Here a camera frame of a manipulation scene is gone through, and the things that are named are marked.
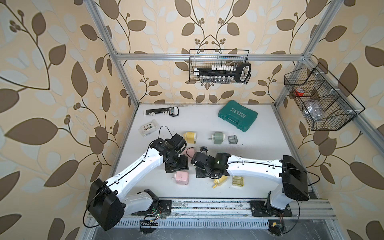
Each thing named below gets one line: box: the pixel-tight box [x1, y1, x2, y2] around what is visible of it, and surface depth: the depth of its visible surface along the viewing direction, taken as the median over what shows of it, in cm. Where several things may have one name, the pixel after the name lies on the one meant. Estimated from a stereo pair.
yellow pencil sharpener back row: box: [183, 132, 197, 144], surface depth 96 cm
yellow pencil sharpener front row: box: [213, 175, 229, 189], surface depth 79 cm
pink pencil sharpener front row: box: [171, 171, 190, 186], surface depth 80 cm
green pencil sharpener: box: [207, 132, 225, 145], surface depth 95 cm
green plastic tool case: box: [218, 100, 258, 133], surface depth 110 cm
